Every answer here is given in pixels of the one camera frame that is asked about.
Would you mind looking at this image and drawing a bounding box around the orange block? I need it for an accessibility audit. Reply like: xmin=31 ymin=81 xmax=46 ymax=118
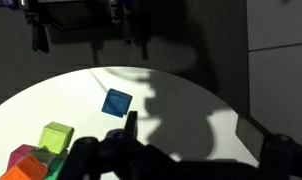
xmin=0 ymin=153 xmax=49 ymax=180

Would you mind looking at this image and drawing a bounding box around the lime green block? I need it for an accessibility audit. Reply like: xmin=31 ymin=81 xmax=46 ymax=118
xmin=37 ymin=121 xmax=75 ymax=155

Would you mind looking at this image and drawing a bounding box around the grey block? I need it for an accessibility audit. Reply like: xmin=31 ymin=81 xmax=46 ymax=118
xmin=29 ymin=147 xmax=57 ymax=169

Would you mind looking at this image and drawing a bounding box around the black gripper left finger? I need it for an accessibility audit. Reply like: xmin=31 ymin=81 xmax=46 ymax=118
xmin=59 ymin=110 xmax=179 ymax=180

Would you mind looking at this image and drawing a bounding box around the blue block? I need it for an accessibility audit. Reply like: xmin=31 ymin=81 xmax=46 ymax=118
xmin=101 ymin=88 xmax=133 ymax=118

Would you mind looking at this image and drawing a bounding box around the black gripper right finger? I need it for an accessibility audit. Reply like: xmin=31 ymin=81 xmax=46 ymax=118
xmin=236 ymin=114 xmax=302 ymax=180

